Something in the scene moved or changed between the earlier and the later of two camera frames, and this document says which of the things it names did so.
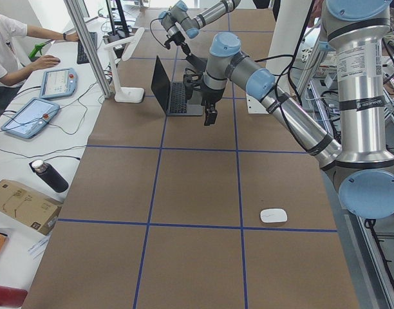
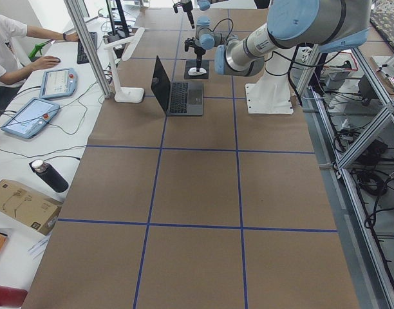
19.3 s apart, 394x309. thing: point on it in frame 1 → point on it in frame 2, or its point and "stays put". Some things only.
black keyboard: (82, 56) stays put
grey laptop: (170, 96) stays put
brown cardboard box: (38, 213) stays put
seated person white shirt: (9, 67) stays put
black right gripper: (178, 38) → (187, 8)
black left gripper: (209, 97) → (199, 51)
